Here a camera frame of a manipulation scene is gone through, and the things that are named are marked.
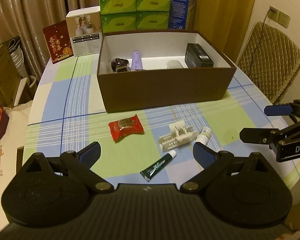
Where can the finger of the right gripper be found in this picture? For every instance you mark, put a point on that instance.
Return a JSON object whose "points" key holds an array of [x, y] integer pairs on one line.
{"points": [[257, 135], [278, 110]]}

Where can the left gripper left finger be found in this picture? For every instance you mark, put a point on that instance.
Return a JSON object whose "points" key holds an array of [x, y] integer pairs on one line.
{"points": [[79, 163]]}

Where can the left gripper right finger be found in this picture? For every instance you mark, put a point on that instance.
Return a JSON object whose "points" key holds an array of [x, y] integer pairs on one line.
{"points": [[213, 164]]}

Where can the small white pill bottle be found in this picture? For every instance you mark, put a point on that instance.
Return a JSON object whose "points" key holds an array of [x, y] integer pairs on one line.
{"points": [[204, 136]]}

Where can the white plastic hair claw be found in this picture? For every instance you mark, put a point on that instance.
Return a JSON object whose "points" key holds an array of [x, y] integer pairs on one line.
{"points": [[180, 134]]}

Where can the red snack packet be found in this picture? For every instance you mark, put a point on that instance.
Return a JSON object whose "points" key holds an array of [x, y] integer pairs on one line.
{"points": [[124, 127]]}

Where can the green ointment tube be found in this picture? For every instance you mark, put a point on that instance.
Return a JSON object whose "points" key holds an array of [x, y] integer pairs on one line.
{"points": [[150, 172]]}

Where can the tall black product box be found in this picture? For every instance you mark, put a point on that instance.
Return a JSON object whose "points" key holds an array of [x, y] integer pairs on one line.
{"points": [[196, 56]]}

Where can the dark velvet scrunchie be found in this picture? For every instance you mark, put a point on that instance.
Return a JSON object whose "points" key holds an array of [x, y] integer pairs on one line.
{"points": [[120, 65]]}

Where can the clear plastic cup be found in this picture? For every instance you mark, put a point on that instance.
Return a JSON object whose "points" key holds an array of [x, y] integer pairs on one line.
{"points": [[174, 64]]}

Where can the purple cosmetic tube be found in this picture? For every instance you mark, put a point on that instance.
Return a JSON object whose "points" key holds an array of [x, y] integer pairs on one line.
{"points": [[136, 62]]}

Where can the quilted olive chair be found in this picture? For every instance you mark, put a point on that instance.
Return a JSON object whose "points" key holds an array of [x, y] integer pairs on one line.
{"points": [[271, 60]]}

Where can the plaid tablecloth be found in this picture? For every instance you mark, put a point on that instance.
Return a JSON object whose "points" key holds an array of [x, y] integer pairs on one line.
{"points": [[67, 114]]}

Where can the brown cardboard storage box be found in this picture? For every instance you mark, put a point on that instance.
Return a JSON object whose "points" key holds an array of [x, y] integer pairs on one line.
{"points": [[155, 85]]}

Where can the golden yellow curtain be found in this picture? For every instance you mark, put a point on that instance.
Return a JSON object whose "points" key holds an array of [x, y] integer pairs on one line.
{"points": [[224, 23]]}

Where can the brown cardboard boxes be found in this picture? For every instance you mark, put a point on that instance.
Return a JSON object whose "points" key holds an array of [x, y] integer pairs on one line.
{"points": [[12, 71]]}

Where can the dark red gift envelope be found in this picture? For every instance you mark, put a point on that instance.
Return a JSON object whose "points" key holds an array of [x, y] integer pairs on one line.
{"points": [[58, 41]]}

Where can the white product box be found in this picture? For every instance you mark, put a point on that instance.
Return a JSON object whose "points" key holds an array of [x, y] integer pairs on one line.
{"points": [[85, 30]]}

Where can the blue milk carton box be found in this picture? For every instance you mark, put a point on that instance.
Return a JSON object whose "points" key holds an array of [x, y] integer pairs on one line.
{"points": [[181, 15]]}

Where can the green tissue pack stack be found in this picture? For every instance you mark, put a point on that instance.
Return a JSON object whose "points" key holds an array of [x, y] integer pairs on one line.
{"points": [[127, 15]]}

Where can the beige curtain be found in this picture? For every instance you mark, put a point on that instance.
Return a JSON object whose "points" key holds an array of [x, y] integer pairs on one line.
{"points": [[27, 18]]}

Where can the wall power sockets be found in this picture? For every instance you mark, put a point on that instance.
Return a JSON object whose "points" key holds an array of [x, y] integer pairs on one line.
{"points": [[279, 17]]}

